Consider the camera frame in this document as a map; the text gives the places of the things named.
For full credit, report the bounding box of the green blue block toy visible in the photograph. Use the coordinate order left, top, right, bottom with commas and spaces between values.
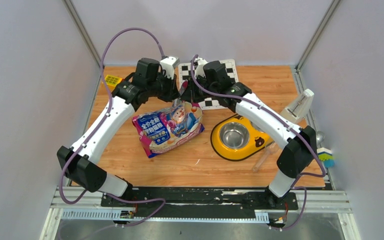
317, 147, 335, 168

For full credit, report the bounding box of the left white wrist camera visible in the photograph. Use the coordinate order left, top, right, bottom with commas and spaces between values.
159, 56, 180, 80

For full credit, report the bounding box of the pink pet food bag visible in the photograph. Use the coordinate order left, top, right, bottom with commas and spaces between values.
132, 101, 205, 158

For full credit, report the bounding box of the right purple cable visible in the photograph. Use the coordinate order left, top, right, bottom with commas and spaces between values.
189, 54, 327, 232

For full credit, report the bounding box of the yellow double pet bowl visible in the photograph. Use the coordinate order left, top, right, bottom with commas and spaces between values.
210, 114, 279, 162

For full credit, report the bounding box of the silver microphone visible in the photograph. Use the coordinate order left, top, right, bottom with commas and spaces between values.
316, 131, 325, 145

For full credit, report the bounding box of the clear plastic scoop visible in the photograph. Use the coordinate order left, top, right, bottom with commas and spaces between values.
251, 142, 279, 173

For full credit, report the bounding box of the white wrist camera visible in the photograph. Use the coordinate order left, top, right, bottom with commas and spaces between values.
159, 56, 180, 80
193, 57, 208, 79

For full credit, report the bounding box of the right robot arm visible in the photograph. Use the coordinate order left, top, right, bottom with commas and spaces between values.
181, 55, 317, 209

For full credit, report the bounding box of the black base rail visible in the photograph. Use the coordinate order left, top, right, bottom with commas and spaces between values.
51, 185, 352, 224

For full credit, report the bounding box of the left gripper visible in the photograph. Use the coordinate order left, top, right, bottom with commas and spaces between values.
146, 70, 180, 102

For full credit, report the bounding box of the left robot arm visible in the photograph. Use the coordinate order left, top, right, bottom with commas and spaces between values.
57, 56, 180, 207

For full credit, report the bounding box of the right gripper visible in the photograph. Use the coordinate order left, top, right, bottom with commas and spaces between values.
181, 73, 219, 104

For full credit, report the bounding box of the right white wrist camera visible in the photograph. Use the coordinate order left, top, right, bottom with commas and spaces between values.
193, 57, 208, 79

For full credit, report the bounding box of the black white chessboard mat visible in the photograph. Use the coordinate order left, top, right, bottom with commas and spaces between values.
178, 59, 239, 110

